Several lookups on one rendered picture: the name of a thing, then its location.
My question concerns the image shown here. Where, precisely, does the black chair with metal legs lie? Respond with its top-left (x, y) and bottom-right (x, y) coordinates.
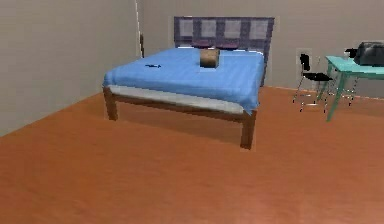
top-left (292, 53), bottom-right (335, 113)

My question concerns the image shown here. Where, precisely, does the brown cardboard box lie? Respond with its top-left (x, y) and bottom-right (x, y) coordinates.
top-left (199, 48), bottom-right (221, 69)

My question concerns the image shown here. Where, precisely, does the purple pillow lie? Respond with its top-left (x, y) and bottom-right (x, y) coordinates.
top-left (191, 39), bottom-right (212, 49)
top-left (216, 41), bottom-right (240, 50)

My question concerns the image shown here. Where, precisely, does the turquoise table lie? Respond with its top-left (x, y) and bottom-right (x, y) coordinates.
top-left (316, 55), bottom-right (384, 123)

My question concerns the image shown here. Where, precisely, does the black bag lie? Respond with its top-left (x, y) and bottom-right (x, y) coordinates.
top-left (344, 41), bottom-right (384, 67)

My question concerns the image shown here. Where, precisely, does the blue bed with wooden frame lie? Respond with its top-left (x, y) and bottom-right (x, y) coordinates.
top-left (102, 15), bottom-right (276, 151)

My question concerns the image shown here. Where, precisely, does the dark door handle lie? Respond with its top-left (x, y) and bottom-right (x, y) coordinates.
top-left (139, 33), bottom-right (146, 58)

